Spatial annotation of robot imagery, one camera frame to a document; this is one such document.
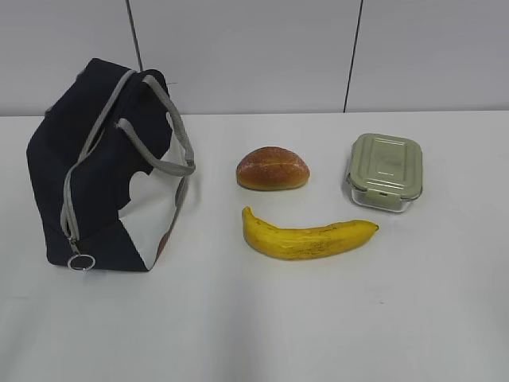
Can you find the yellow banana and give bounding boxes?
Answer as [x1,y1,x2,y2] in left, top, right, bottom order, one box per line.
[242,207,379,261]

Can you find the glass container with green lid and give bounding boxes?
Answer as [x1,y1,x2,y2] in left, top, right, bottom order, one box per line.
[345,133,423,213]

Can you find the navy and white lunch bag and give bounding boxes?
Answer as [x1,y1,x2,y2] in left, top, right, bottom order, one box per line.
[26,58,196,272]

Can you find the brown bread roll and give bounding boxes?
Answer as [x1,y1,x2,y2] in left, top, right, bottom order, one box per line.
[235,146,310,191]

